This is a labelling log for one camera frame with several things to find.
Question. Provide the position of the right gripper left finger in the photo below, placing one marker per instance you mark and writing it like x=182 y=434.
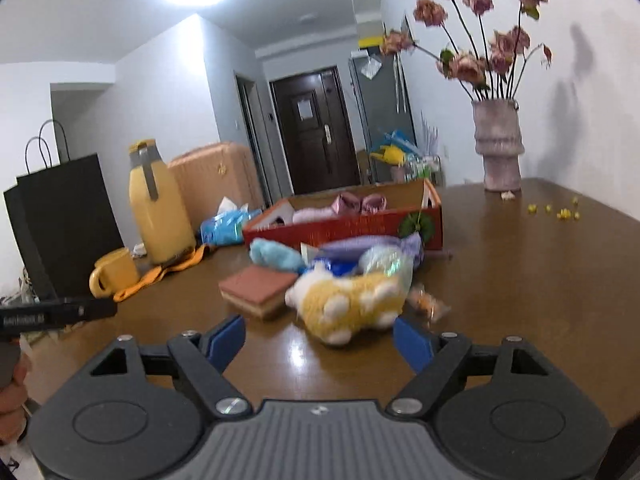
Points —
x=200 y=361

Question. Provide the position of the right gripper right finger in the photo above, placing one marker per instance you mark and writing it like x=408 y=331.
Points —
x=436 y=361

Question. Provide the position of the iridescent white scrunchie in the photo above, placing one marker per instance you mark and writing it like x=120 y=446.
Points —
x=389 y=260

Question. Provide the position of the yellow white plush toy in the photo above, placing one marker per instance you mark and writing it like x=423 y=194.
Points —
x=334 y=308

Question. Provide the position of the light blue plush toy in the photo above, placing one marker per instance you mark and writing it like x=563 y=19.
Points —
x=276 y=256

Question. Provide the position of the purple fabric pouch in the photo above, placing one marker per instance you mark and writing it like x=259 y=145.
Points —
x=352 y=249

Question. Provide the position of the pink satin scrunchie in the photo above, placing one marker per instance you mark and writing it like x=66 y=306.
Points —
x=348 y=204

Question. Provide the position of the pink towel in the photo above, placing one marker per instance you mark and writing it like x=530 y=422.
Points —
x=307 y=215

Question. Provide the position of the person's left hand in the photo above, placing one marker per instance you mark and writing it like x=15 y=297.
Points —
x=12 y=398

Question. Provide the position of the orange snack packet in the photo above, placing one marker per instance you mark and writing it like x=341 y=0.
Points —
x=426 y=305

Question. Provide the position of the yellow mug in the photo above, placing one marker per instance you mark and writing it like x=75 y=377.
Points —
x=112 y=273

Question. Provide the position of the black paper bag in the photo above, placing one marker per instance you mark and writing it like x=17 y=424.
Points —
x=62 y=221

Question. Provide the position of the blue tissue pack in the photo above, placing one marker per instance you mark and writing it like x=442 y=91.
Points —
x=226 y=228

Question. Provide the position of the red cardboard box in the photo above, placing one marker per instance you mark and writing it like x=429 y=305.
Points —
x=410 y=207

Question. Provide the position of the yellow thermos jug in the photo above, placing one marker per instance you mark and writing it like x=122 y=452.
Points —
x=157 y=205

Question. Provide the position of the pink suitcase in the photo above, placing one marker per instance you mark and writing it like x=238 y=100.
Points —
x=207 y=175

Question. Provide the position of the yellow petal crumbs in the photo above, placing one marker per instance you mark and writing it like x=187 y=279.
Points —
x=563 y=214

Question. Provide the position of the yellow blue bags pile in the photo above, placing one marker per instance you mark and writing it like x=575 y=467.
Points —
x=395 y=150

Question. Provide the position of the dark brown door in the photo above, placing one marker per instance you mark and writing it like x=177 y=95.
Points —
x=315 y=131

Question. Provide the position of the pink ceramic vase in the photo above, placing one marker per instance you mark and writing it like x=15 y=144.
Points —
x=498 y=141

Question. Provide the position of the grey refrigerator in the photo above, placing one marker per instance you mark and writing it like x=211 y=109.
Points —
x=382 y=107

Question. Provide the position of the yellow box on fridge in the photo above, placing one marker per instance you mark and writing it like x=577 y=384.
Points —
x=370 y=42

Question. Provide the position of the dried pink roses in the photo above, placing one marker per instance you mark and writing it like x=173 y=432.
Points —
x=486 y=65

